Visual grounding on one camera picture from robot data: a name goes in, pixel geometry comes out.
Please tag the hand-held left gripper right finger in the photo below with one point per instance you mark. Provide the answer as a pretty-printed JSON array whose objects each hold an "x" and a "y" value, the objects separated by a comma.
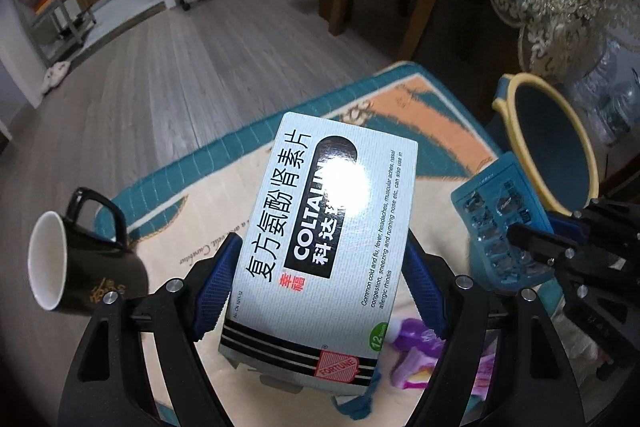
[{"x": 425, "y": 292}]

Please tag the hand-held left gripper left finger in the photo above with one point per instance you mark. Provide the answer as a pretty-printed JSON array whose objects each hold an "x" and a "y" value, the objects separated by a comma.
[{"x": 215, "y": 297}]

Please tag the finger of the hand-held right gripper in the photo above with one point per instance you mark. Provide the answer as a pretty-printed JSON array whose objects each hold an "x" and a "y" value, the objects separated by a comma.
[
  {"x": 567, "y": 223},
  {"x": 535, "y": 244}
]

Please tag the blue blister pack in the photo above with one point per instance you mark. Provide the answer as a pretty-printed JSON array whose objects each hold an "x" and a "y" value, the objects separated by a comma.
[{"x": 500, "y": 217}]

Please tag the teal bin with yellow rim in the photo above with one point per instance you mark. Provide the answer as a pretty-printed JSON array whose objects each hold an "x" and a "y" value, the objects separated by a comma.
[{"x": 545, "y": 142}]

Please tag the pale blue medicine box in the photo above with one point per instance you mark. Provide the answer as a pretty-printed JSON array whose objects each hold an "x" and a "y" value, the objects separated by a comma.
[{"x": 320, "y": 257}]

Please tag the teal printed floor mat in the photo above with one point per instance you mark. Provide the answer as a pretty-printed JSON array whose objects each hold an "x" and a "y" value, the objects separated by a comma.
[{"x": 215, "y": 217}]

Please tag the pink purple wrapper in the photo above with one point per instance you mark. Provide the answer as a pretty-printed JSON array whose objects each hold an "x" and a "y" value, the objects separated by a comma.
[{"x": 482, "y": 372}]

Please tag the black mug with white inside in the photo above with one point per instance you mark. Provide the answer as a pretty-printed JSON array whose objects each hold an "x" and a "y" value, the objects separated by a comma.
[{"x": 95, "y": 267}]

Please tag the teal fabric scrap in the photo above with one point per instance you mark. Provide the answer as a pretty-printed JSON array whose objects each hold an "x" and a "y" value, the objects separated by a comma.
[{"x": 352, "y": 407}]

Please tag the clear plastic bag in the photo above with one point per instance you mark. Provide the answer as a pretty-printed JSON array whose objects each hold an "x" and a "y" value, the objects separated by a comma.
[{"x": 612, "y": 92}]

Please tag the pair of white slippers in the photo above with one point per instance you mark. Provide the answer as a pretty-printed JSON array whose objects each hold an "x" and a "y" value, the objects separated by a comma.
[{"x": 55, "y": 78}]

